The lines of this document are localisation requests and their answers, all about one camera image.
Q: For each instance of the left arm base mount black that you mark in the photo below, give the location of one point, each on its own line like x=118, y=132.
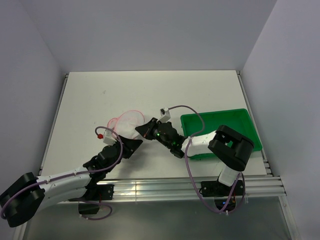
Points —
x=93, y=201

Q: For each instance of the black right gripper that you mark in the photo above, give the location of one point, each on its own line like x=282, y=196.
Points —
x=146, y=130

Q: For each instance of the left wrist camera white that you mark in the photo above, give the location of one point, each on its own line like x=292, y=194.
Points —
x=106, y=135

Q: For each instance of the white cloth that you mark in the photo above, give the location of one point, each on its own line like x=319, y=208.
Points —
x=127, y=130

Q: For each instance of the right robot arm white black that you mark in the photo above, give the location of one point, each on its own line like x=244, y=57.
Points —
x=231, y=147

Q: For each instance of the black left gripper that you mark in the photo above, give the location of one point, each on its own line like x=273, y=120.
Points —
x=131, y=145

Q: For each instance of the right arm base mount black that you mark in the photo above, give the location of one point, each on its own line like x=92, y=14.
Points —
x=215, y=189

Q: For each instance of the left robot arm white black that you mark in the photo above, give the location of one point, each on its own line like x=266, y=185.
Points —
x=30, y=194

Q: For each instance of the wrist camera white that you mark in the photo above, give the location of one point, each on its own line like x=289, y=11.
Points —
x=164, y=115
x=106, y=135

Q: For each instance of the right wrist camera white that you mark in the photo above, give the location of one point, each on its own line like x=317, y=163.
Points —
x=164, y=115

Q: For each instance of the green plastic tray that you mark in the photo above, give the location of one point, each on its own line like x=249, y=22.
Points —
x=237, y=119

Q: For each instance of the mesh laundry bag pink trim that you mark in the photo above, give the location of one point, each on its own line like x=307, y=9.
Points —
x=132, y=116

